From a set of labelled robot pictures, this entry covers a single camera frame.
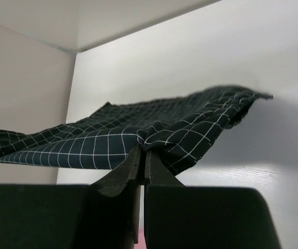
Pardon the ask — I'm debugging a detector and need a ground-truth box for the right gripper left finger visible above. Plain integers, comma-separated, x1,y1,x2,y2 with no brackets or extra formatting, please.
0,146,141,248

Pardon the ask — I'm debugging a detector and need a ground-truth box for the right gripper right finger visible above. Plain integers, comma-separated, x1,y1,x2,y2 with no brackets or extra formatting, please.
144,151,281,249

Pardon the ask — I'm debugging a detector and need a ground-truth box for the pink plate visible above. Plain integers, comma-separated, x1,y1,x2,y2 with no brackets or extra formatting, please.
134,228,146,249

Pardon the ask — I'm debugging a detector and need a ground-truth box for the dark checkered cloth napkin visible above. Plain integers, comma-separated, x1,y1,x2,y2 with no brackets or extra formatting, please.
0,86,272,175

